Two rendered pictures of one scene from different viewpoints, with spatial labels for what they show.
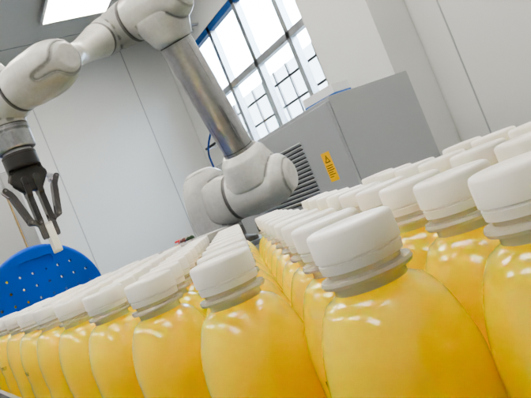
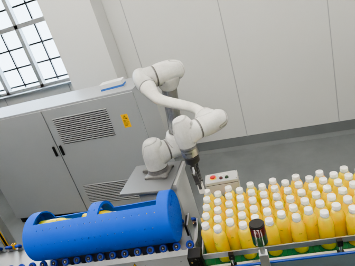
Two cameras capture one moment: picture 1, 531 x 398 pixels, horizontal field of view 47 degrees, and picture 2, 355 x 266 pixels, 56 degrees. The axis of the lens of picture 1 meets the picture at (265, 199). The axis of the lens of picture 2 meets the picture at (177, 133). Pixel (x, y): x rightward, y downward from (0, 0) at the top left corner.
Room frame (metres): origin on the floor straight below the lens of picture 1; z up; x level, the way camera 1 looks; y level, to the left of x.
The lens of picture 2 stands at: (0.27, 1.54, 2.20)
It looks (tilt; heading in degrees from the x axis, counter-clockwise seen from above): 23 degrees down; 317
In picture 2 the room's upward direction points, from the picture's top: 17 degrees counter-clockwise
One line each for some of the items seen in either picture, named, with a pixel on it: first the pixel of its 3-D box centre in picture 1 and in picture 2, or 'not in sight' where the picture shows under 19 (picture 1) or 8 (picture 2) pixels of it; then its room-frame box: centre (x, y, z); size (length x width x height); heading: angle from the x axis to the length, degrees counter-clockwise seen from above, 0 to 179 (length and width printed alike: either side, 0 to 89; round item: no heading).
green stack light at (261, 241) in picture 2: not in sight; (259, 237); (0.93, 0.64, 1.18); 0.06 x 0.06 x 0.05
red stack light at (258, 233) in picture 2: not in sight; (257, 228); (0.93, 0.64, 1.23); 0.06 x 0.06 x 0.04
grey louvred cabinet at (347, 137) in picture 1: (311, 248); (77, 156); (3.85, -0.15, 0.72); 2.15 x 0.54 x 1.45; 27
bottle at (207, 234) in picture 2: not in sight; (209, 240); (1.28, 0.59, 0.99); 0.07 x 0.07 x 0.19
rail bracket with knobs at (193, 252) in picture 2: not in sight; (196, 259); (1.30, 0.70, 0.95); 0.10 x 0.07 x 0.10; 123
